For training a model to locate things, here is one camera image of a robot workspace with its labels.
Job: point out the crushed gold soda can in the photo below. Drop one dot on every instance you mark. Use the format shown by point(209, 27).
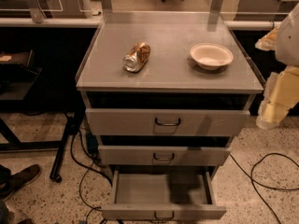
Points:
point(137, 57)

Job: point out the grey middle drawer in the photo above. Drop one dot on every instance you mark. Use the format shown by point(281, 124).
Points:
point(177, 156)

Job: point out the grey drawer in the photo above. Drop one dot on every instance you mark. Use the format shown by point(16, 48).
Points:
point(168, 122)
point(177, 156)
point(162, 196)

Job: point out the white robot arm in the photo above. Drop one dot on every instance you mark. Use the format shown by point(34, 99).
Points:
point(287, 46)

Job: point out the black table frame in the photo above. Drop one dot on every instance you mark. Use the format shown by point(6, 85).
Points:
point(18, 77)

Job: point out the white paper bowl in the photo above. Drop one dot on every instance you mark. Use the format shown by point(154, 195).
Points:
point(210, 56)

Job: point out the grey bottom drawer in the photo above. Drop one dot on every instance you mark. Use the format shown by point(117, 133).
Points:
point(162, 196)

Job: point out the white horizontal rail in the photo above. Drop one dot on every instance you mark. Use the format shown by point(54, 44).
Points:
point(93, 23)

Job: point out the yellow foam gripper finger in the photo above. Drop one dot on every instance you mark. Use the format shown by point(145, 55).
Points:
point(268, 41)
point(281, 94)

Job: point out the grey drawer cabinet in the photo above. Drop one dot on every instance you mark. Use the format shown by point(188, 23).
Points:
point(171, 79)

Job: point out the grey top drawer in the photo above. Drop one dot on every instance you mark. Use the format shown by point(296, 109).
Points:
point(168, 122)

